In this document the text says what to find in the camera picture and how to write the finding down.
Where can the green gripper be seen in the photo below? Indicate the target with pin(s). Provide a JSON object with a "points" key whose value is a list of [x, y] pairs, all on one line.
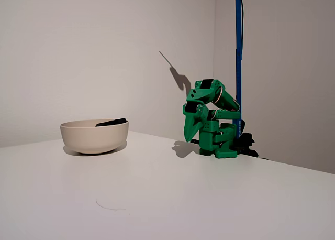
{"points": [[193, 117]]}

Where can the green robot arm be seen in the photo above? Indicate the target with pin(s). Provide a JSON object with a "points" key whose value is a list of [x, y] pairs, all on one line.
{"points": [[209, 140]]}

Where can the black base clamp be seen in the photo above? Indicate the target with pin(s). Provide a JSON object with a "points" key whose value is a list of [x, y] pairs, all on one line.
{"points": [[195, 140]]}

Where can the black pole clamp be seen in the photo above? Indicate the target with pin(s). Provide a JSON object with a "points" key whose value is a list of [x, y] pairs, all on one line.
{"points": [[247, 141]]}

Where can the blue pole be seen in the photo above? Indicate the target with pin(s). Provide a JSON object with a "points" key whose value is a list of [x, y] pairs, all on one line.
{"points": [[238, 67]]}

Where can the black cloth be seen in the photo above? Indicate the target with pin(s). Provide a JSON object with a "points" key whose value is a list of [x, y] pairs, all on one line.
{"points": [[110, 122]]}

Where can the beige bowl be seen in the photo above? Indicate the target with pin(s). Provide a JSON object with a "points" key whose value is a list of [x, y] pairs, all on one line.
{"points": [[91, 140]]}

